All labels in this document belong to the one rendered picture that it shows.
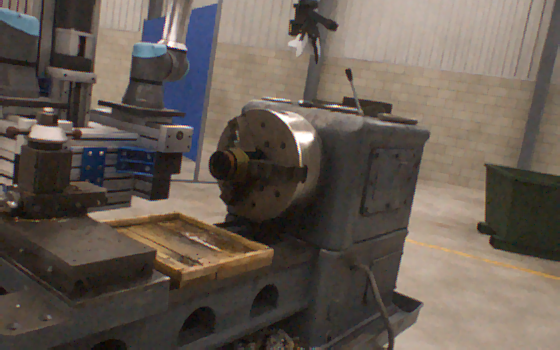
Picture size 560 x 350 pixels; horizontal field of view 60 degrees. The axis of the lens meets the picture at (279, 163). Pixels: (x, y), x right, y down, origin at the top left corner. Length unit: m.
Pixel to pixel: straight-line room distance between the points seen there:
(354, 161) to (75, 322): 0.85
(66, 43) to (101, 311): 1.07
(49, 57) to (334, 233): 1.08
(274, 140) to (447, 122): 10.06
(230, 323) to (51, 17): 1.12
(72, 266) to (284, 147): 0.67
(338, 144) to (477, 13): 10.31
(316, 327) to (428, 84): 10.09
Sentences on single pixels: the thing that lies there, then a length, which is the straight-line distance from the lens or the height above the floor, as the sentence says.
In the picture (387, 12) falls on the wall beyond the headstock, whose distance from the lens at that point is 11.82.
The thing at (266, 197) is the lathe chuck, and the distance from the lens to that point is 1.34.
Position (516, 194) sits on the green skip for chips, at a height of 0.66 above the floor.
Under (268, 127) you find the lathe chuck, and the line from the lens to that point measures 1.33.
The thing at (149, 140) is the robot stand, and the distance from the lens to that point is 1.74.
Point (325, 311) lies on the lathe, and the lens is 1.51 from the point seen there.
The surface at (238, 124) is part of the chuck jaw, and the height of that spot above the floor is 1.18.
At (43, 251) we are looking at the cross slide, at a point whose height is 0.96.
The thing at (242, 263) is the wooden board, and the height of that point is 0.89.
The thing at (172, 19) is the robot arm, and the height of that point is 1.50.
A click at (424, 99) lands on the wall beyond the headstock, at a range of 11.35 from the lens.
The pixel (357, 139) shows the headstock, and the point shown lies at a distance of 1.37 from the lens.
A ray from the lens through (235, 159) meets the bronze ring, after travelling 1.25.
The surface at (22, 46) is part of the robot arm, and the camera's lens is 1.51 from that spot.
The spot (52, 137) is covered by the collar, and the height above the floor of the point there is 1.13.
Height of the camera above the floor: 1.28
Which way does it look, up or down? 8 degrees down
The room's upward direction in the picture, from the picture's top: 9 degrees clockwise
